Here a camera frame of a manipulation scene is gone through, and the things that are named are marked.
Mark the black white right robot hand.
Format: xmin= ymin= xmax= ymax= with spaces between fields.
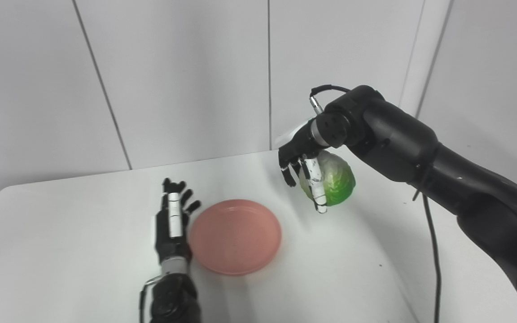
xmin=275 ymin=118 xmax=331 ymax=214

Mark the green white toy cabbage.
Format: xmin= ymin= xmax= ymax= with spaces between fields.
xmin=298 ymin=150 xmax=357 ymax=207

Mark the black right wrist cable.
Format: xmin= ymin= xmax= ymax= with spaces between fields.
xmin=309 ymin=84 xmax=352 ymax=115

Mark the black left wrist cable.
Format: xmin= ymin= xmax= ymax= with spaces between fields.
xmin=139 ymin=274 xmax=164 ymax=323

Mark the long thin black cable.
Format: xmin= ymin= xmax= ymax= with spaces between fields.
xmin=412 ymin=177 xmax=443 ymax=323

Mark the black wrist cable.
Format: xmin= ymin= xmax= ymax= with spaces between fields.
xmin=309 ymin=84 xmax=352 ymax=115
xmin=139 ymin=274 xmax=164 ymax=323

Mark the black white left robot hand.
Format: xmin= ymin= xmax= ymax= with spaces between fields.
xmin=153 ymin=178 xmax=202 ymax=263

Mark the pink round plate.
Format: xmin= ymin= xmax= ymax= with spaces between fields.
xmin=188 ymin=199 xmax=283 ymax=276

